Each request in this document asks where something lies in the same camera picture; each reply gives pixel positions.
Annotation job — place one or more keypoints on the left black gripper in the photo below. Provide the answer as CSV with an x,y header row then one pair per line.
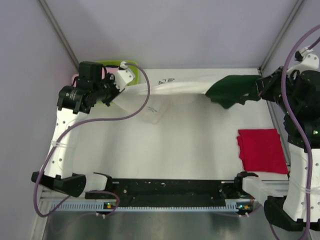
x,y
111,79

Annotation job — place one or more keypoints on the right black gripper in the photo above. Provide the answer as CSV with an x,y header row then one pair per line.
x,y
263,84

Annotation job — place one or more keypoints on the white and green t-shirt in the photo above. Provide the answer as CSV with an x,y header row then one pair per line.
x,y
155,97

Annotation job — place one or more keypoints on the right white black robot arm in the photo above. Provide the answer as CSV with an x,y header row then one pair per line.
x,y
297,93

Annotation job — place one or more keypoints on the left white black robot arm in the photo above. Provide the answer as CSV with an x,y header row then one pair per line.
x,y
58,174

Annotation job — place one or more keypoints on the pink t-shirt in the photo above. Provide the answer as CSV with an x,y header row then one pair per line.
x,y
73,77

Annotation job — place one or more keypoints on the lime green plastic basin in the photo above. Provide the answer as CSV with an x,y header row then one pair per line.
x,y
130,67

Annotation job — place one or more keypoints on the folded red t-shirt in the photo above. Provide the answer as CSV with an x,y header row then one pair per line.
x,y
260,150

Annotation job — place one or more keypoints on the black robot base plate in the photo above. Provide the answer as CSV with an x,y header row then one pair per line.
x,y
181,200

